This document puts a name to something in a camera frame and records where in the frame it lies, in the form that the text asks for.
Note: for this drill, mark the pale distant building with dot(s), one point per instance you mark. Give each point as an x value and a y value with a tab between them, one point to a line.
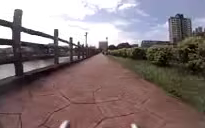
103	45

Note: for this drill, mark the red stone-patterned path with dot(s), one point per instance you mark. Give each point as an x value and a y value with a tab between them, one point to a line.
100	90

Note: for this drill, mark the distant trees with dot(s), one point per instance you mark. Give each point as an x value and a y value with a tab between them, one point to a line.
120	45

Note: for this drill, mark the pole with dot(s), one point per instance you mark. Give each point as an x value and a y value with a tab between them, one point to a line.
86	40

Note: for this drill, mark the low long building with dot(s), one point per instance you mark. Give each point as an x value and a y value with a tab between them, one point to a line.
154	43

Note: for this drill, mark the row of green bushes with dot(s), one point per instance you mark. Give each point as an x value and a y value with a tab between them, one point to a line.
163	53

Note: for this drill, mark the robot's own part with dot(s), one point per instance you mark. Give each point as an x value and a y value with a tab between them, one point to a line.
64	124
134	126

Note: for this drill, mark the grass strip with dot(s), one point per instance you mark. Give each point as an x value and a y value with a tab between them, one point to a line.
176	80

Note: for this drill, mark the tall grey building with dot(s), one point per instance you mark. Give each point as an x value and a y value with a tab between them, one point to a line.
179	28

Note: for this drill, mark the river water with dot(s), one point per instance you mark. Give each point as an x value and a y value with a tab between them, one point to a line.
3	69

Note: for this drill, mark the dark wooden rail fence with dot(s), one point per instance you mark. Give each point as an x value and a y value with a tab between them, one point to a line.
17	40

